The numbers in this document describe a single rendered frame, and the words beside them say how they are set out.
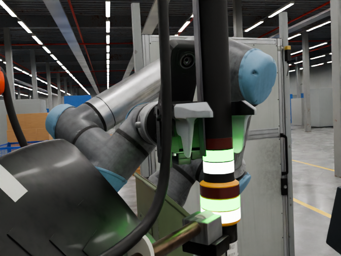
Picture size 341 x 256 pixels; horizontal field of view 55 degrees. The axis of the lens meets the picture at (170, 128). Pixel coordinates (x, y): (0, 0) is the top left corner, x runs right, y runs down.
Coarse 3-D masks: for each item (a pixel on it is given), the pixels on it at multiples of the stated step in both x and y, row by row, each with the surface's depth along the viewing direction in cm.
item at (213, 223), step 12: (192, 216) 34; (216, 216) 33; (204, 228) 32; (216, 228) 33; (192, 240) 33; (204, 240) 32; (216, 240) 33; (228, 240) 34; (192, 252) 33; (204, 252) 32; (216, 252) 32
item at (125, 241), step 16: (160, 0) 28; (160, 16) 28; (160, 32) 28; (160, 48) 28; (160, 64) 28; (160, 160) 28; (160, 176) 28; (160, 192) 28; (160, 208) 27; (144, 224) 26; (128, 240) 24; (144, 240) 25
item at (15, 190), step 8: (0, 168) 24; (0, 176) 24; (8, 176) 25; (0, 184) 24; (8, 184) 24; (16, 184) 25; (8, 192) 24; (16, 192) 24; (24, 192) 25; (16, 200) 24
